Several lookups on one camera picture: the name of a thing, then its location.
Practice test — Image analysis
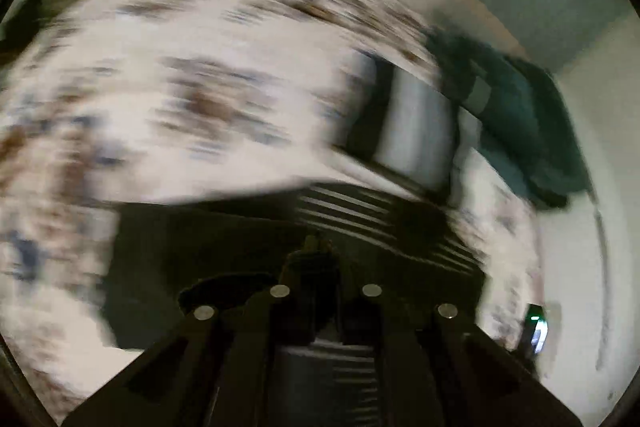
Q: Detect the floral printed blanket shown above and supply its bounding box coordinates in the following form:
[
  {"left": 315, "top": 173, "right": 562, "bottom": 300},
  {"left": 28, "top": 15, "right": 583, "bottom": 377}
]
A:
[{"left": 0, "top": 0, "right": 548, "bottom": 423}]

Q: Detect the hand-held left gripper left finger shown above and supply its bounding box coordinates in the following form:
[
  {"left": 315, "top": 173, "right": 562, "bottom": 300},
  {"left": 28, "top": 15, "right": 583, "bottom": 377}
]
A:
[{"left": 62, "top": 233, "right": 321, "bottom": 427}]

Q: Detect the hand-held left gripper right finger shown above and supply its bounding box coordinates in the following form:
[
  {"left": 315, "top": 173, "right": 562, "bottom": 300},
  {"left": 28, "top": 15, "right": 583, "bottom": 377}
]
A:
[{"left": 318, "top": 237, "right": 583, "bottom": 427}]

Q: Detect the black and grey garment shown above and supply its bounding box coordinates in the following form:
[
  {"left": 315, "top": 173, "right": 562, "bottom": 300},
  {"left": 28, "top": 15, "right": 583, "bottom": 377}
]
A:
[{"left": 342, "top": 51, "right": 463, "bottom": 200}]

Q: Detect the dark green garment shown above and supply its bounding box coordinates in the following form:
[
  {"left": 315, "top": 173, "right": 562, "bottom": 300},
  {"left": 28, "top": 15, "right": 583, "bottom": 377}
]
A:
[{"left": 424, "top": 29, "right": 593, "bottom": 210}]

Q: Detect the black white-striped garment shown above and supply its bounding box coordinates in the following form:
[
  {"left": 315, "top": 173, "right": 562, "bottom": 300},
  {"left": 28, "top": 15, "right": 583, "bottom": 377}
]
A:
[{"left": 102, "top": 181, "right": 493, "bottom": 353}]

